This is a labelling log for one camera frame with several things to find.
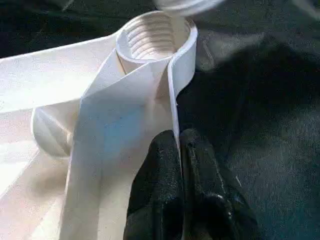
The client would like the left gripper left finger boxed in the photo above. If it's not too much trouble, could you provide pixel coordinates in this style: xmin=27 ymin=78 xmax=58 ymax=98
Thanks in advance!
xmin=123 ymin=129 xmax=186 ymax=240

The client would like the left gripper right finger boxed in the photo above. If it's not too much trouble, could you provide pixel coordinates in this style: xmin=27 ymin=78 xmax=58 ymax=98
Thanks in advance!
xmin=179 ymin=128 xmax=260 ymax=240

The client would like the white plastic table top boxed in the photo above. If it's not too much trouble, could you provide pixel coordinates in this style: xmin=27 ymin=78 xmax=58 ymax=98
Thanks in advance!
xmin=0 ymin=11 xmax=200 ymax=240

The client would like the white plastic table leg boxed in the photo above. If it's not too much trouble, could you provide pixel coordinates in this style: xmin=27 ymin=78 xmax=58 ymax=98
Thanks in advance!
xmin=153 ymin=0 xmax=226 ymax=18

